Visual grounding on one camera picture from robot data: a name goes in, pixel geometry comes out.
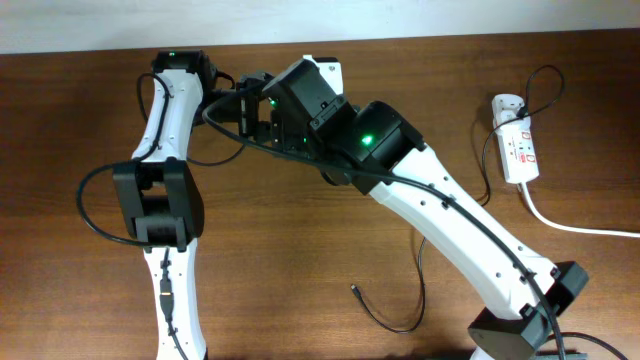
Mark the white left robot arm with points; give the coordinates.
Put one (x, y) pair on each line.
(162, 208)

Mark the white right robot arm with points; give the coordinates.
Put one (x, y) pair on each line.
(382, 155)

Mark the white charger adapter plug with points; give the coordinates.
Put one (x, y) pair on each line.
(505, 107)

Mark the white power strip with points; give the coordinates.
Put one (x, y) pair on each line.
(517, 151)

